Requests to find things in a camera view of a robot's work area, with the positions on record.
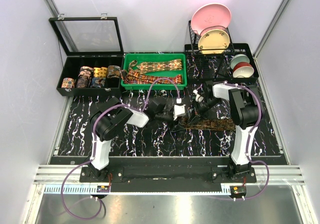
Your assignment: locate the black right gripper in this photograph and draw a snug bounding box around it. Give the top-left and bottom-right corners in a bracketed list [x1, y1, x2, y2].
[187, 97, 221, 127]

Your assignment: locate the black key pattern tie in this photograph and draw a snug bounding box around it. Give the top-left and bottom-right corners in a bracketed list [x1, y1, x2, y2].
[180, 118, 236, 132]

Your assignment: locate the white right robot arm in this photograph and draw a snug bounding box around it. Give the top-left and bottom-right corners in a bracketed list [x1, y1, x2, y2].
[193, 81, 265, 183]

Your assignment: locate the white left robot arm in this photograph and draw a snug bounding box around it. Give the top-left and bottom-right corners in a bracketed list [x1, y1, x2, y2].
[85, 97, 175, 182]

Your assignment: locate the black dish tray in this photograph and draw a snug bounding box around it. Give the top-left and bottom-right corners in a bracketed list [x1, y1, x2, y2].
[184, 43, 259, 84]

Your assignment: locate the cream ikat pattern tie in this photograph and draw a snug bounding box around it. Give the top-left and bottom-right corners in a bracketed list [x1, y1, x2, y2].
[128, 59, 183, 74]

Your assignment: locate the red multicolour checked tie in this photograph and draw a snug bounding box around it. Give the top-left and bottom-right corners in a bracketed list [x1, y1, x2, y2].
[120, 70, 183, 85]

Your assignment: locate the red bowl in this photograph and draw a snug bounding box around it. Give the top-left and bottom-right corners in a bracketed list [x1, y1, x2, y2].
[232, 62, 255, 78]

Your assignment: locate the pale green bowl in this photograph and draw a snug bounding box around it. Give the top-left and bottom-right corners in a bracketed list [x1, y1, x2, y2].
[230, 54, 250, 70]

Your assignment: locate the rolled tie brown olive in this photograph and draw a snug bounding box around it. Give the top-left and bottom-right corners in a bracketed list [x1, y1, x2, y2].
[106, 65, 121, 79]

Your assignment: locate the yellow floral plate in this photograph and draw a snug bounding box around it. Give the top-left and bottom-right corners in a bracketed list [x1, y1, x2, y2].
[198, 29, 231, 55]

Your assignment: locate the rolled tie dark blue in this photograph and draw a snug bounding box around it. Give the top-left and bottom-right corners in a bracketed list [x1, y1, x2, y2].
[89, 77, 106, 88]

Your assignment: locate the rolled tie yellow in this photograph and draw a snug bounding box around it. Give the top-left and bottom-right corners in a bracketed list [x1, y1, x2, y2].
[93, 67, 108, 78]

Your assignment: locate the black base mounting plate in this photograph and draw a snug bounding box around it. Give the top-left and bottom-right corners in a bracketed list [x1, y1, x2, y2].
[79, 165, 257, 184]

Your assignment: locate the black tie storage box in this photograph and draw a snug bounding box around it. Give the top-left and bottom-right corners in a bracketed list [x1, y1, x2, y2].
[56, 55, 124, 97]

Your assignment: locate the rolled tie dark floral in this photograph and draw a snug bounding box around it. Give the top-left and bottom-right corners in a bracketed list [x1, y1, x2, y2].
[75, 76, 91, 88]

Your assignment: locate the rolled tie pink paisley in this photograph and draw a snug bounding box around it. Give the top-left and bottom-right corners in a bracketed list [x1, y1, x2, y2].
[78, 66, 94, 78]

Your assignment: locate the pink plate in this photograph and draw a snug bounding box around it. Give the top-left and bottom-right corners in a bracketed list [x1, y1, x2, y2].
[190, 3, 232, 34]

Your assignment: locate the rolled tie blue orange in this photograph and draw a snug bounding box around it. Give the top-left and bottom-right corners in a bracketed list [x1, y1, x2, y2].
[61, 77, 75, 89]

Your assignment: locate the glass box lid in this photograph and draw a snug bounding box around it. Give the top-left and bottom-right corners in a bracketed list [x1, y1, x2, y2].
[49, 16, 124, 56]

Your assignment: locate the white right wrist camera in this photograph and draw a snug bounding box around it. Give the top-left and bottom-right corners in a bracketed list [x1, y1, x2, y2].
[193, 89, 204, 103]

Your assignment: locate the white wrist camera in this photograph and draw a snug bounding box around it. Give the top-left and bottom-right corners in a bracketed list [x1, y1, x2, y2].
[173, 104, 186, 121]
[193, 89, 204, 103]

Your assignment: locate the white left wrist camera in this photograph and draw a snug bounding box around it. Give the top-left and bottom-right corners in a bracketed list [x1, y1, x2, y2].
[173, 104, 186, 121]

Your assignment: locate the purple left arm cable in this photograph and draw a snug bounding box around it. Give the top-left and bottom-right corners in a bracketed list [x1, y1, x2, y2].
[60, 77, 183, 221]

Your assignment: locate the black wire dish rack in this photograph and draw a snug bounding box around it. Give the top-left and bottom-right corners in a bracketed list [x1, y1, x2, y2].
[185, 21, 235, 55]

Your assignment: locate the aluminium frame rail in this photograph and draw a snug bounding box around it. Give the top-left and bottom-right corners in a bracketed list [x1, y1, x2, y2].
[34, 165, 305, 186]

